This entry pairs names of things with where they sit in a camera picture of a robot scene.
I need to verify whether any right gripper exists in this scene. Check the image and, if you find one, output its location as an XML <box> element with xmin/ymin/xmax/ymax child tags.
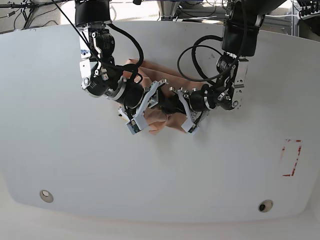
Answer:
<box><xmin>117</xmin><ymin>78</ymin><xmax>172</xmax><ymax>123</ymax></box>

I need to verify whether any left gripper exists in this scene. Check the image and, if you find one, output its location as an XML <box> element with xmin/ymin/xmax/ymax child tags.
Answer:
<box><xmin>162</xmin><ymin>86</ymin><xmax>217</xmax><ymax>125</ymax></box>

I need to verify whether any peach pink T-shirt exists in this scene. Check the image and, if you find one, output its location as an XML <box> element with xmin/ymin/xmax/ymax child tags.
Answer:
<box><xmin>138</xmin><ymin>60</ymin><xmax>203</xmax><ymax>135</ymax></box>

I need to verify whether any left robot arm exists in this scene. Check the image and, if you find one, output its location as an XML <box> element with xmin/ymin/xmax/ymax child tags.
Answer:
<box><xmin>159</xmin><ymin>0</ymin><xmax>283</xmax><ymax>127</ymax></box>

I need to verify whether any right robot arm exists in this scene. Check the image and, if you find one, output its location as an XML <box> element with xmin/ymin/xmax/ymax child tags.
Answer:
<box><xmin>74</xmin><ymin>0</ymin><xmax>176</xmax><ymax>129</ymax></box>

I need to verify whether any red tape rectangle marking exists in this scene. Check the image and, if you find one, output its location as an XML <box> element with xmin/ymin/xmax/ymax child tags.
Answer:
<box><xmin>280</xmin><ymin>139</ymin><xmax>303</xmax><ymax>177</ymax></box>

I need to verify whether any right round table grommet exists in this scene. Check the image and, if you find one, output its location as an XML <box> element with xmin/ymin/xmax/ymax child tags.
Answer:
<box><xmin>258</xmin><ymin>199</ymin><xmax>274</xmax><ymax>213</ymax></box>

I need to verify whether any round table grommet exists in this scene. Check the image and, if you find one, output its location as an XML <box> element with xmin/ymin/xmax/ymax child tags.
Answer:
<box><xmin>39</xmin><ymin>190</ymin><xmax>54</xmax><ymax>203</ymax></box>
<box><xmin>258</xmin><ymin>199</ymin><xmax>274</xmax><ymax>213</ymax></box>

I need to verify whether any left round table grommet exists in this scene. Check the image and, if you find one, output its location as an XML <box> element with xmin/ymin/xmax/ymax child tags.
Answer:
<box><xmin>39</xmin><ymin>190</ymin><xmax>54</xmax><ymax>203</ymax></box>

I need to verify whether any black tripod stand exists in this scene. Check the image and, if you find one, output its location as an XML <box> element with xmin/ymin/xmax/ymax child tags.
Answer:
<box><xmin>0</xmin><ymin>0</ymin><xmax>54</xmax><ymax>30</ymax></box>

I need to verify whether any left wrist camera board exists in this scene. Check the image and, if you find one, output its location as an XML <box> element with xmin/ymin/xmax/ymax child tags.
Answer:
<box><xmin>181</xmin><ymin>118</ymin><xmax>199</xmax><ymax>135</ymax></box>

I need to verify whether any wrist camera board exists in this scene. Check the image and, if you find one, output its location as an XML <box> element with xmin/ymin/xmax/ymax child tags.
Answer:
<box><xmin>126</xmin><ymin>116</ymin><xmax>149</xmax><ymax>135</ymax></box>
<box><xmin>181</xmin><ymin>118</ymin><xmax>199</xmax><ymax>135</ymax></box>

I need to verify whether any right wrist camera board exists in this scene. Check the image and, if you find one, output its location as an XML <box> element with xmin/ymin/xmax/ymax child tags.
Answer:
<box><xmin>126</xmin><ymin>116</ymin><xmax>149</xmax><ymax>135</ymax></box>

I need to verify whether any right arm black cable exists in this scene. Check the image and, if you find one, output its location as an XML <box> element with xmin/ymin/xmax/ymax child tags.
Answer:
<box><xmin>107</xmin><ymin>22</ymin><xmax>145</xmax><ymax>83</ymax></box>

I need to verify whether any grey metal centre post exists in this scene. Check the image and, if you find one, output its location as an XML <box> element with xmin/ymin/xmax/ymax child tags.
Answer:
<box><xmin>156</xmin><ymin>0</ymin><xmax>181</xmax><ymax>21</ymax></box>

